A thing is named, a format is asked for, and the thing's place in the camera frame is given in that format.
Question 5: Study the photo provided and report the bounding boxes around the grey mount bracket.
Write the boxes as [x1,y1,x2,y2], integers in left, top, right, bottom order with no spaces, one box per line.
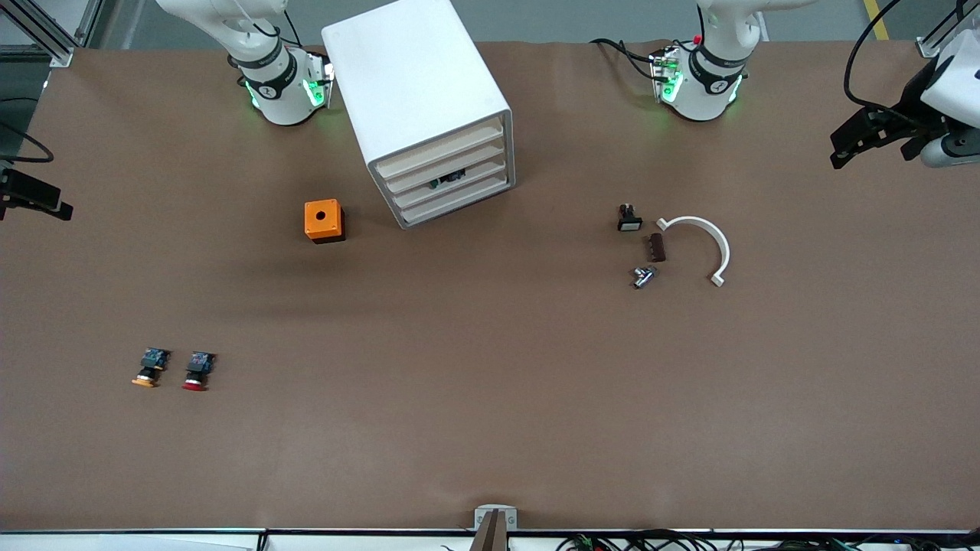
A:
[474,504,518,532]

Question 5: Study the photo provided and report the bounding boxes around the brown camera post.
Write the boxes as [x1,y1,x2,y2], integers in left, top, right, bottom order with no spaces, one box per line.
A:
[470,510,511,551]

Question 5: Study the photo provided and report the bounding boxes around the red cap push button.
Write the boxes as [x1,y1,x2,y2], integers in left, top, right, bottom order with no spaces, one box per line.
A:
[181,350,217,393]

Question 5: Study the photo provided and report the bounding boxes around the black base cable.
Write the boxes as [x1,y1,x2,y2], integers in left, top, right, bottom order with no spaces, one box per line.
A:
[590,37,661,82]

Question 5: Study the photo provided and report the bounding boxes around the yellow cap push button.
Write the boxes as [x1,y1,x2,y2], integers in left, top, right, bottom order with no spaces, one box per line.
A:
[131,347,172,389]

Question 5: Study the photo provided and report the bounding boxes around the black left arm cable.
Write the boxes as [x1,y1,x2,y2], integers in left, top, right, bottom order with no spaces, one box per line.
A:
[843,0,967,114]

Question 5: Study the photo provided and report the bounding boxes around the orange box with hole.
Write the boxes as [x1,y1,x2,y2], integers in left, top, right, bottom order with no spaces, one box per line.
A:
[304,199,346,245]

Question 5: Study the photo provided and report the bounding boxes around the white curved plastic clip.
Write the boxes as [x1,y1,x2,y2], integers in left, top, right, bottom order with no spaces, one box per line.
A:
[656,216,731,289]

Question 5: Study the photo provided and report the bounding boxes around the aluminium frame profile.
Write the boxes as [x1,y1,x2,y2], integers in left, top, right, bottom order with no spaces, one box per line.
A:
[915,0,980,59]
[0,0,104,68]

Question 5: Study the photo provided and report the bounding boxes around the black cable bundle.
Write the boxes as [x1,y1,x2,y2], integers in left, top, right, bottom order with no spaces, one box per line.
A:
[555,528,980,551]

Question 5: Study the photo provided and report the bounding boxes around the white drawer cabinet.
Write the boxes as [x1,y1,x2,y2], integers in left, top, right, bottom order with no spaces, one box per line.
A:
[321,0,516,230]

